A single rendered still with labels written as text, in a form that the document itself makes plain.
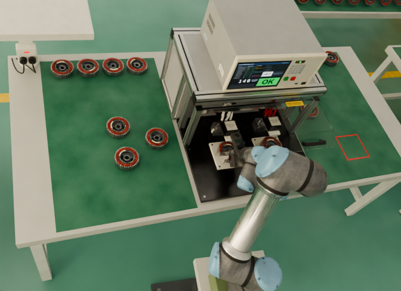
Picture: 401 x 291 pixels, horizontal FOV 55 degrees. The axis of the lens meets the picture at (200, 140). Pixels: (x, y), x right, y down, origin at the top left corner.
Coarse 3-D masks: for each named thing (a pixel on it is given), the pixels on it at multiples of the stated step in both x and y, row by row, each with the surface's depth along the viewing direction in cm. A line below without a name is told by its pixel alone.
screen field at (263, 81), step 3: (264, 78) 170; (267, 78) 171; (270, 78) 171; (273, 78) 172; (276, 78) 173; (279, 78) 173; (258, 81) 171; (261, 81) 172; (264, 81) 172; (267, 81) 173; (270, 81) 173; (273, 81) 174; (276, 81) 175; (258, 84) 173; (261, 84) 173; (264, 84) 174; (267, 84) 175; (270, 84) 175; (273, 84) 176
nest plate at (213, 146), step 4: (212, 144) 195; (216, 144) 195; (212, 148) 194; (216, 148) 194; (224, 148) 195; (212, 152) 192; (216, 152) 193; (216, 156) 191; (216, 160) 190; (216, 164) 189; (220, 164) 190; (224, 164) 190; (228, 164) 191; (220, 168) 188; (224, 168) 189; (228, 168) 191
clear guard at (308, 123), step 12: (276, 108) 180; (288, 108) 182; (300, 108) 184; (312, 108) 185; (288, 120) 177; (300, 120) 179; (312, 120) 181; (324, 120) 183; (288, 132) 173; (300, 132) 175; (312, 132) 177; (324, 132) 179; (300, 144) 176; (324, 144) 180
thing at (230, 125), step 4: (220, 116) 191; (224, 116) 191; (220, 120) 190; (228, 120) 188; (232, 120) 188; (220, 124) 189; (224, 124) 186; (228, 124) 186; (232, 124) 187; (224, 128) 186; (228, 128) 185; (232, 128) 186; (236, 128) 186; (224, 132) 186; (228, 132) 185; (232, 132) 186; (224, 136) 187; (228, 136) 188; (228, 140) 187
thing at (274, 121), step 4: (260, 112) 200; (272, 112) 200; (272, 116) 196; (276, 116) 197; (260, 120) 204; (264, 120) 197; (268, 120) 194; (272, 120) 195; (276, 120) 195; (268, 124) 195; (272, 124) 193; (276, 124) 194; (280, 124) 195; (268, 128) 195; (272, 128) 194; (276, 128) 195; (280, 128) 196; (268, 132) 196; (272, 132) 196; (276, 132) 196
